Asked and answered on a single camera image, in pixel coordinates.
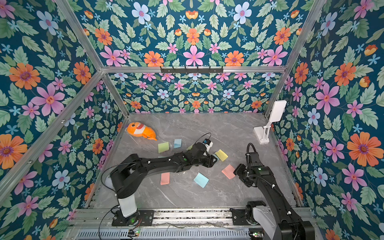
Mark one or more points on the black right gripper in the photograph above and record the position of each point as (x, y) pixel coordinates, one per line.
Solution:
(242, 175)

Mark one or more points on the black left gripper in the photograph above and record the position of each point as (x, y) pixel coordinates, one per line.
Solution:
(209, 160)

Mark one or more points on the torn yellow memo page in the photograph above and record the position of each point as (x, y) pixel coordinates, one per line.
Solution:
(221, 155)

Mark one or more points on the large pink memo pad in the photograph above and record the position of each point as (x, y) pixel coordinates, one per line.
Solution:
(228, 171)

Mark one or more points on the large blue memo pad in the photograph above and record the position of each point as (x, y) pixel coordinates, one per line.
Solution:
(201, 180)

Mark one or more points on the torn pink memo page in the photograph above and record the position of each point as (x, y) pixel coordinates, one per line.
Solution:
(165, 179)

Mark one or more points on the torn green memo page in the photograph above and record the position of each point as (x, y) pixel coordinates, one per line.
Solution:
(163, 147)

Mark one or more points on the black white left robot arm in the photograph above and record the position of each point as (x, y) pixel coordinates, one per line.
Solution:
(126, 177)

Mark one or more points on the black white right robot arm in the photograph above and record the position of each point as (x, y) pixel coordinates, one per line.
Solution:
(274, 215)

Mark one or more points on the white phone stand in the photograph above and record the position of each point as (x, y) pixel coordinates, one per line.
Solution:
(262, 132)

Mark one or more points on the orange clownfish plush toy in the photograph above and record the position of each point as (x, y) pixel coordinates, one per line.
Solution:
(140, 130)

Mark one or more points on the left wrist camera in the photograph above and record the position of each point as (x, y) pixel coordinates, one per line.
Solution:
(208, 144)

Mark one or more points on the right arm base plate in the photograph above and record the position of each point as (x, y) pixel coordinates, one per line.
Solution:
(240, 218)

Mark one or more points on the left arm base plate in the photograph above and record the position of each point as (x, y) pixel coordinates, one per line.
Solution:
(144, 217)

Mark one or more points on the black hook rail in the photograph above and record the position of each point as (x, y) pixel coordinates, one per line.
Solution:
(190, 70)

